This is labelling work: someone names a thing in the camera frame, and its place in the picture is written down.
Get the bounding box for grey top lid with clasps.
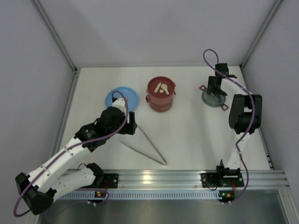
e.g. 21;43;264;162
199;85;229;111

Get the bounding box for dark red lunch container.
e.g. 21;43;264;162
149;101;173;112

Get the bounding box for pink lunch container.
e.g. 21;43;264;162
146;76;176;105

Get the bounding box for metal tongs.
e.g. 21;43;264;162
120;126;168;167

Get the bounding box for wooden spoon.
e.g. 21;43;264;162
159;83;170;95

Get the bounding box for dark red lid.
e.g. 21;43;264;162
147;76;175;98

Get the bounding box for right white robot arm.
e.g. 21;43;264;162
202;63;263;171

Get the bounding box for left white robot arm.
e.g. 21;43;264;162
15;106;137;215

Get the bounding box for blue plate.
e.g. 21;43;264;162
105;87;139;111

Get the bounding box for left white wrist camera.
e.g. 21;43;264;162
112;98;127;113

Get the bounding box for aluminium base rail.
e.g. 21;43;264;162
43;168;289;203

